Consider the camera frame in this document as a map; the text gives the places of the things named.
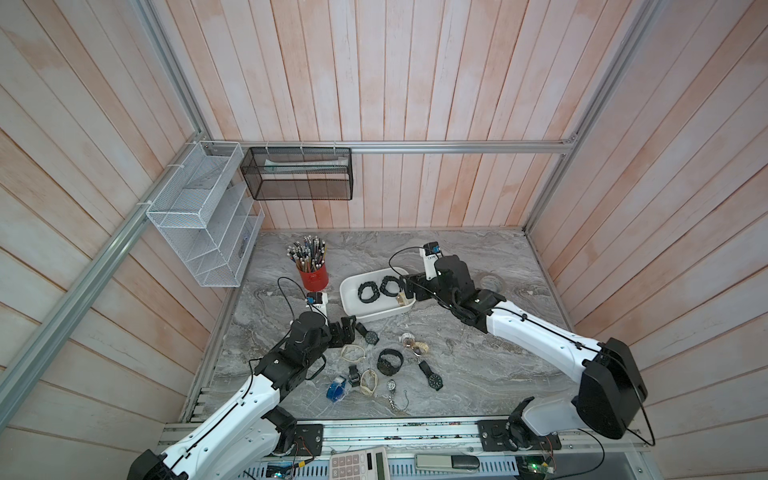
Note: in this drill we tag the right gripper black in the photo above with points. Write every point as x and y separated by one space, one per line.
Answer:
423 285

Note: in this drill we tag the large black digital watch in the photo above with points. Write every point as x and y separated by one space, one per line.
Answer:
389 361

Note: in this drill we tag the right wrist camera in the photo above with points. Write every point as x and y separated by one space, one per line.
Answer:
430 253

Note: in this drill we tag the aluminium front frame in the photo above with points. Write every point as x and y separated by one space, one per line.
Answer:
449 435

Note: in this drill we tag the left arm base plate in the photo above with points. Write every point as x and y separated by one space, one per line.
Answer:
304 440

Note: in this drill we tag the aluminium rail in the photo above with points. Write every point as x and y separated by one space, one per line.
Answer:
427 147
37 354

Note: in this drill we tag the silver chain pocket watch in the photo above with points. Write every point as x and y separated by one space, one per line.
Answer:
391 387

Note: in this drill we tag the black analog watch near box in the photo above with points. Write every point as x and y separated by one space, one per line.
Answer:
370 337

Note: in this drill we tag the aluminium rail left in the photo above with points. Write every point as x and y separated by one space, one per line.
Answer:
37 354

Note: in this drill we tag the gold bracelet watch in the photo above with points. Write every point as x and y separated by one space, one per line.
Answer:
419 348

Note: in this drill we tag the silver rose gold watch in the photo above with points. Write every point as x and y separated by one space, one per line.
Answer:
408 340

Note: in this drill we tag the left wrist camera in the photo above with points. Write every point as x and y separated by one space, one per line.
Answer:
317 302

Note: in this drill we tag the black chunky watch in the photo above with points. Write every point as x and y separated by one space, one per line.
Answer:
391 286
368 292

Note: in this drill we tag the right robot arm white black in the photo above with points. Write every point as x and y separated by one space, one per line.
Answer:
610 390

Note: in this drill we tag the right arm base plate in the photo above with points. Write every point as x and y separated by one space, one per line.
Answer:
503 435

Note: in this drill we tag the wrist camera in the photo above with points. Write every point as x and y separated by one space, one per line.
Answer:
317 302
430 253

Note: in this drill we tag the black watch green dial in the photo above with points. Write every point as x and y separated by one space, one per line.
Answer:
434 380

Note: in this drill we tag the black mesh basket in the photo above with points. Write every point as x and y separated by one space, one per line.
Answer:
299 173

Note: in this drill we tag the cream gold watch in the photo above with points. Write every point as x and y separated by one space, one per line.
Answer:
404 300

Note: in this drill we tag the small black strap watch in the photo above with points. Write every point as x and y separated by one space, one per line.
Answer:
354 376

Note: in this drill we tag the white calculator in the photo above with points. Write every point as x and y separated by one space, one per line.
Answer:
369 464

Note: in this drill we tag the red pencil cup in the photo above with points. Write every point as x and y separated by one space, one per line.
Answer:
316 280

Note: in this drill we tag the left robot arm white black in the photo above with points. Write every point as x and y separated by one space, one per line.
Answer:
251 424

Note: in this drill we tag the blue transparent watch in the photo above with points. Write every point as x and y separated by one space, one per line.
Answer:
338 389

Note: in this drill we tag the clear tape roll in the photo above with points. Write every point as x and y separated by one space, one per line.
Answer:
492 282

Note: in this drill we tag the white storage box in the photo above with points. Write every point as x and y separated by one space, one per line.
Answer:
382 308

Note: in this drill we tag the grey black stapler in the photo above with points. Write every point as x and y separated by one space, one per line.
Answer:
446 463

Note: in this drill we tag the white wire mesh shelf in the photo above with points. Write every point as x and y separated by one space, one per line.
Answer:
206 215

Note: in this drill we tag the aluminium rail back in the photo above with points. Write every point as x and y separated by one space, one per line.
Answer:
427 147

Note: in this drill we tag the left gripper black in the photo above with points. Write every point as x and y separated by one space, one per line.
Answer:
348 332

